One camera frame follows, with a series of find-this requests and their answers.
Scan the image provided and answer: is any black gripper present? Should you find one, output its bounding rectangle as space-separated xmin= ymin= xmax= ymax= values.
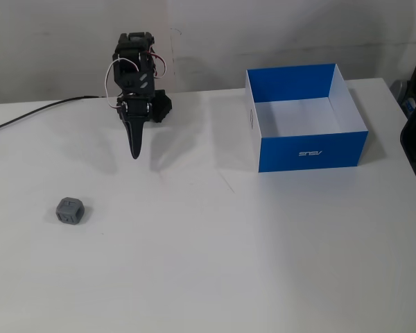
xmin=116 ymin=92 xmax=154 ymax=160

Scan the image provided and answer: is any gray block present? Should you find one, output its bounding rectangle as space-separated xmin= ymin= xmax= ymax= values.
xmin=55 ymin=196 xmax=85 ymax=225

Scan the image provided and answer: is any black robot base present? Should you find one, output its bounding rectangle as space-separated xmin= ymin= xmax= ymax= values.
xmin=151 ymin=89 xmax=175 ymax=124

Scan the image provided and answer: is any blue and white cardboard box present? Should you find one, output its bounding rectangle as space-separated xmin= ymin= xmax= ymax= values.
xmin=245 ymin=62 xmax=370 ymax=173

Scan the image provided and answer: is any gray rounded object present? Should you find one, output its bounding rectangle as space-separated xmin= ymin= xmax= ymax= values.
xmin=390 ymin=78 xmax=416 ymax=119

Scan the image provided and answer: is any black power cable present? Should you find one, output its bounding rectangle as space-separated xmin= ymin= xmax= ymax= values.
xmin=0 ymin=95 xmax=104 ymax=136

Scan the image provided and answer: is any red and white servo cable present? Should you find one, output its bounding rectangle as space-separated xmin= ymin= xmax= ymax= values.
xmin=147 ymin=51 xmax=168 ymax=80

